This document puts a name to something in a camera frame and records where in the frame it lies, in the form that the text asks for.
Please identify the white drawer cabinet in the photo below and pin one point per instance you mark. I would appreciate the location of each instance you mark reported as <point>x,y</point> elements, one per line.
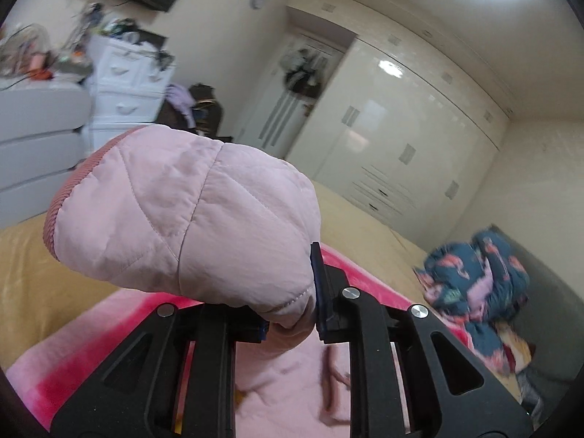
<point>123,82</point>

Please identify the white glossy wardrobe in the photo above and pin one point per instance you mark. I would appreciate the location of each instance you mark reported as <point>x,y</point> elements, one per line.
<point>401,123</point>

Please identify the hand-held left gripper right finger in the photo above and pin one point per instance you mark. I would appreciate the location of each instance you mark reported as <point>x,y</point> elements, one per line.
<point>325,301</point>

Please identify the light purple cloth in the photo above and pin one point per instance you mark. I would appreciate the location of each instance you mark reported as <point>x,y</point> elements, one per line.
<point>180,102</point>

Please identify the pink printed blanket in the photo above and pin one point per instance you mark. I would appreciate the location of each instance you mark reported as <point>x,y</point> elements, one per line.
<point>68,365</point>

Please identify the grey dresser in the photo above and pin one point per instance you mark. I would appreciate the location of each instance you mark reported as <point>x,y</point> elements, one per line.
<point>36,137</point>

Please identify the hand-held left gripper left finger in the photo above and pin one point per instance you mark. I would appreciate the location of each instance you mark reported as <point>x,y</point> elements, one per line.
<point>214,356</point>

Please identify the clutter of small dresser items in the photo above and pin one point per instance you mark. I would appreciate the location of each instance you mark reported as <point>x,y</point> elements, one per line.
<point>32,50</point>

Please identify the bags hanging on door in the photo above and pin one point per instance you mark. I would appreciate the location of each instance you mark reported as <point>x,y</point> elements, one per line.
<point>301,77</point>

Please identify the blue flamingo print quilt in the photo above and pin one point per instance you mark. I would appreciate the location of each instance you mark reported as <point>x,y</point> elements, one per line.
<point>474,283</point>

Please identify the bed with tan sheet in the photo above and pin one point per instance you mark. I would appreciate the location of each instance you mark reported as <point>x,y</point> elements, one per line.
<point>36,273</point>

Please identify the grey padded headboard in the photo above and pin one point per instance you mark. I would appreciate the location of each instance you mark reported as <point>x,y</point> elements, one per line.
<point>552,292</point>

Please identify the clutter of small cabinet items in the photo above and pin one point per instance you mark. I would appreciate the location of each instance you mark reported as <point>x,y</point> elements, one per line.
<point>118,27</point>

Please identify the white room door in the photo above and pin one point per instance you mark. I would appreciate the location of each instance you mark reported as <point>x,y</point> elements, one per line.
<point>278,114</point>

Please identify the pink quilted jacket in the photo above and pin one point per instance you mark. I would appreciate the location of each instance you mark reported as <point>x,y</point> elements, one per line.
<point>182,219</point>

